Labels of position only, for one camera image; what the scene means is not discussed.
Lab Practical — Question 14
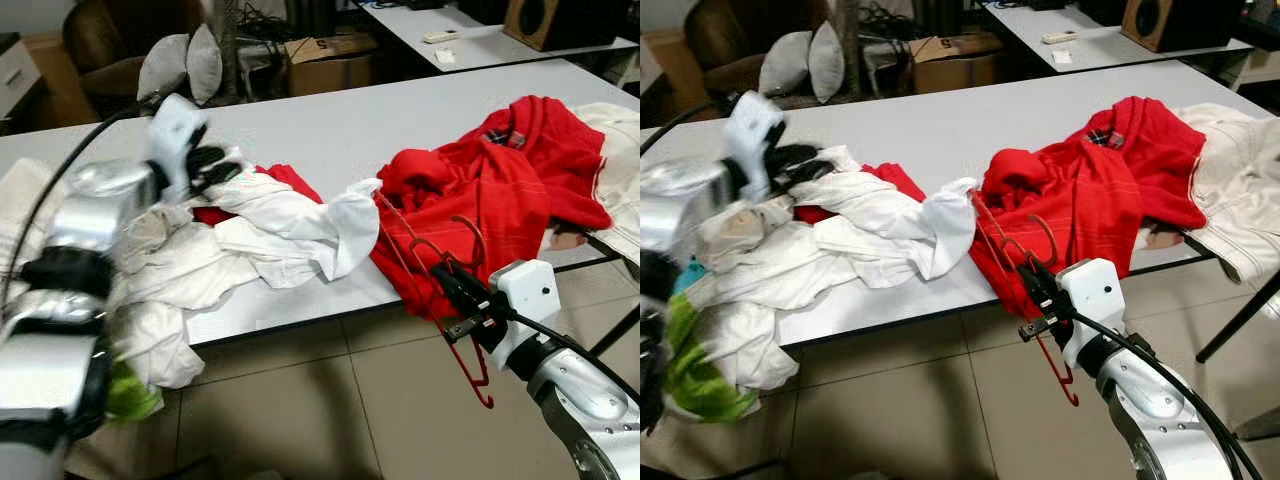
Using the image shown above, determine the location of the red plastic clothes hanger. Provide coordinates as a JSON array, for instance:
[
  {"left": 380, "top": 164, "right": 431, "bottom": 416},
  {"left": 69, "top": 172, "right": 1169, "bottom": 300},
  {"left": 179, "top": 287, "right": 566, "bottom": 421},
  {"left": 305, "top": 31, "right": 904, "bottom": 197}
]
[
  {"left": 375, "top": 190, "right": 496, "bottom": 411},
  {"left": 968, "top": 190, "right": 1083, "bottom": 408}
]

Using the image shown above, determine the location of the grey pillow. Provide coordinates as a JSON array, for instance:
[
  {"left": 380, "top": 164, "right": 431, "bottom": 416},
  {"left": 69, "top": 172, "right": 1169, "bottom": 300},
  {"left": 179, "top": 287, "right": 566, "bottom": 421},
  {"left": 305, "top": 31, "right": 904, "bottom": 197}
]
[
  {"left": 757, "top": 30, "right": 813, "bottom": 98},
  {"left": 137, "top": 35, "right": 191, "bottom": 101},
  {"left": 185, "top": 23, "right": 223, "bottom": 106},
  {"left": 808, "top": 20, "right": 846, "bottom": 104}
]

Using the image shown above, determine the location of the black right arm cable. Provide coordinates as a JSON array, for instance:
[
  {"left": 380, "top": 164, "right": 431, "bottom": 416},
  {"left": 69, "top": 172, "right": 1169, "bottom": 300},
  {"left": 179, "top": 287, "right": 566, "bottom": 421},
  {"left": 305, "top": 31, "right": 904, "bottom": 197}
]
[
  {"left": 510, "top": 310, "right": 641, "bottom": 401},
  {"left": 1075, "top": 310, "right": 1266, "bottom": 480}
]

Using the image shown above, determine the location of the white garment green print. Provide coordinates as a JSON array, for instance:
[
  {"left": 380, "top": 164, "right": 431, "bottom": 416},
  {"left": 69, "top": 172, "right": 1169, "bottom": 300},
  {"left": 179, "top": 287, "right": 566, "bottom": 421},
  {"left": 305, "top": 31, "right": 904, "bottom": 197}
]
[
  {"left": 660, "top": 195, "right": 851, "bottom": 421},
  {"left": 100, "top": 200, "right": 266, "bottom": 421}
]

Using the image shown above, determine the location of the cream jacket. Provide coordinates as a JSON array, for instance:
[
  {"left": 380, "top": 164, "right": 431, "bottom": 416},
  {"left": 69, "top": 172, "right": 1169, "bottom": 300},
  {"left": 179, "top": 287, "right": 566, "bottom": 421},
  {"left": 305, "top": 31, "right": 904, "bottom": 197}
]
[
  {"left": 1170, "top": 103, "right": 1280, "bottom": 283},
  {"left": 575, "top": 100, "right": 641, "bottom": 263}
]

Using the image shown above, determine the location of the small red garment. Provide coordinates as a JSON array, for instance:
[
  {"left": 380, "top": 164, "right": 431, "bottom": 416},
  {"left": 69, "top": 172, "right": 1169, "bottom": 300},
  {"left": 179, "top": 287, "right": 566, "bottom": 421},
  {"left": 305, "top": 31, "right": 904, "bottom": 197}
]
[
  {"left": 795, "top": 163, "right": 926, "bottom": 226},
  {"left": 193, "top": 163, "right": 323, "bottom": 229}
]

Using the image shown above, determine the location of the brown wooden speaker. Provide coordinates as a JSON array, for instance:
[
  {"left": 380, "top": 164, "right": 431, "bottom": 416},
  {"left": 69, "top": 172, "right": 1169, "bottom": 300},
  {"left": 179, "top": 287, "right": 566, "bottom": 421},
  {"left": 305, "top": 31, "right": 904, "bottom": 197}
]
[
  {"left": 503, "top": 0, "right": 616, "bottom": 51},
  {"left": 1122, "top": 0, "right": 1241, "bottom": 53}
]

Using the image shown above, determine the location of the brown armchair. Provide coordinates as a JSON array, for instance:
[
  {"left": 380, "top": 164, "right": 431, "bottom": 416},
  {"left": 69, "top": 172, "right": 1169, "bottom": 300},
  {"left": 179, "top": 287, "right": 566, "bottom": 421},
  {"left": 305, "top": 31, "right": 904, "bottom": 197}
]
[
  {"left": 62, "top": 0, "right": 216, "bottom": 111},
  {"left": 685, "top": 0, "right": 836, "bottom": 101}
]

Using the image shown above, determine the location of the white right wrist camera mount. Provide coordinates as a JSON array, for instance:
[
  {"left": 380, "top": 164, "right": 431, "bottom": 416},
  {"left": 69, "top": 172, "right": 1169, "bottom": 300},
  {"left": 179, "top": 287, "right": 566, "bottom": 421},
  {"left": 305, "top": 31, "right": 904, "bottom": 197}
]
[
  {"left": 490, "top": 260, "right": 563, "bottom": 371},
  {"left": 1058, "top": 258, "right": 1126, "bottom": 369}
]

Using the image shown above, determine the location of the black table leg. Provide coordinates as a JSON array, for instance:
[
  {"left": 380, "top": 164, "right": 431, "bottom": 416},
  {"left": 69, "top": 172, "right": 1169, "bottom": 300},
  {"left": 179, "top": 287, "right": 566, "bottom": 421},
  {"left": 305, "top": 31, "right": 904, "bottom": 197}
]
[
  {"left": 590, "top": 305, "right": 641, "bottom": 356},
  {"left": 1195, "top": 270, "right": 1280, "bottom": 366}
]

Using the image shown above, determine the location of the white shirt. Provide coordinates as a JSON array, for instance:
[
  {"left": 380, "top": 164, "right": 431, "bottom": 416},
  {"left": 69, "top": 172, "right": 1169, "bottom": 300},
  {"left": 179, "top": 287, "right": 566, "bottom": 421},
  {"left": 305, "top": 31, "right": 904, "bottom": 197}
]
[
  {"left": 200, "top": 150, "right": 383, "bottom": 291},
  {"left": 790, "top": 145, "right": 979, "bottom": 283}
]

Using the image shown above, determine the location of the red shirt plaid collar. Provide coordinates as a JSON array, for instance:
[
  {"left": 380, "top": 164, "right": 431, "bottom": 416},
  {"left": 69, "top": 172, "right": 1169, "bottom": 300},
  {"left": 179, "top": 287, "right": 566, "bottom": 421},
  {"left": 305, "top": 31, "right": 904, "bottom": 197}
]
[
  {"left": 1065, "top": 95, "right": 1208, "bottom": 231},
  {"left": 465, "top": 95, "right": 613, "bottom": 233}
]

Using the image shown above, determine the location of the red polo shirt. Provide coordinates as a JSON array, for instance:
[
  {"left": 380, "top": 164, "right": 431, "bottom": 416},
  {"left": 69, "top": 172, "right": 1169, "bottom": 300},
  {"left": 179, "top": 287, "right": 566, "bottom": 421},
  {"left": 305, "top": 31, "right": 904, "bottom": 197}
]
[
  {"left": 968, "top": 148, "right": 1141, "bottom": 321},
  {"left": 370, "top": 148, "right": 546, "bottom": 321}
]

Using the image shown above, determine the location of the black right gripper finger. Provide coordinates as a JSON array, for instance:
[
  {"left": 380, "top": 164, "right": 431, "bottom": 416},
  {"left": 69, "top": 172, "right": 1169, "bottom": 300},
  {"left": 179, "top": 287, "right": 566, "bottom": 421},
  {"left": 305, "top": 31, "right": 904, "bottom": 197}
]
[
  {"left": 1022, "top": 254, "right": 1063, "bottom": 297},
  {"left": 430, "top": 262, "right": 471, "bottom": 313},
  {"left": 1014, "top": 262, "right": 1049, "bottom": 311},
  {"left": 438, "top": 254, "right": 489, "bottom": 299}
]

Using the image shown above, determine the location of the white drawer unit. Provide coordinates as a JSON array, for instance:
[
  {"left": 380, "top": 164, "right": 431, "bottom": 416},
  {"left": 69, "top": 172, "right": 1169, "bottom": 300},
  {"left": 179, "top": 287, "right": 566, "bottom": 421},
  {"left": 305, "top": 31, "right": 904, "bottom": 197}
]
[{"left": 0, "top": 33, "right": 43, "bottom": 126}]

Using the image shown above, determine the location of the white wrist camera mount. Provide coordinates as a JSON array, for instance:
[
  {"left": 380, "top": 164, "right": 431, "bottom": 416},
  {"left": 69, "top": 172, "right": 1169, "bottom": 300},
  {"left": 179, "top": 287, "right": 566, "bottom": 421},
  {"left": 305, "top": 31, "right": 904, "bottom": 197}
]
[
  {"left": 722, "top": 90, "right": 791, "bottom": 201},
  {"left": 490, "top": 260, "right": 563, "bottom": 371},
  {"left": 145, "top": 95, "right": 211, "bottom": 201},
  {"left": 1058, "top": 258, "right": 1126, "bottom": 369}
]

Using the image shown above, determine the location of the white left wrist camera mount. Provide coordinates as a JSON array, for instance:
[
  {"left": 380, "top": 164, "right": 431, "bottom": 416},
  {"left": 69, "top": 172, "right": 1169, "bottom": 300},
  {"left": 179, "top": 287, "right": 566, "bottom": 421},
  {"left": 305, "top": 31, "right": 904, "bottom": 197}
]
[
  {"left": 722, "top": 90, "right": 791, "bottom": 201},
  {"left": 145, "top": 95, "right": 211, "bottom": 201}
]

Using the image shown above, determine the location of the plain cardboard box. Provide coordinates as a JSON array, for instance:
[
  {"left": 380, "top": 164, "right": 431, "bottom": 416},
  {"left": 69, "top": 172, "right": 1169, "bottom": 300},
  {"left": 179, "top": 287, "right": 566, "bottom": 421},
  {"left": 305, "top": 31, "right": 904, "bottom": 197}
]
[
  {"left": 20, "top": 33, "right": 79, "bottom": 126},
  {"left": 642, "top": 28, "right": 701, "bottom": 101}
]

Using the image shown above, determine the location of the open cardboard box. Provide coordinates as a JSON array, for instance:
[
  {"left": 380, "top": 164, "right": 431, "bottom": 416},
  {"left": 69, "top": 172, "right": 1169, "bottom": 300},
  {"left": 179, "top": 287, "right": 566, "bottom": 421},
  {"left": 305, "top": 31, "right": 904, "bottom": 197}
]
[
  {"left": 283, "top": 33, "right": 379, "bottom": 98},
  {"left": 908, "top": 33, "right": 1004, "bottom": 96}
]

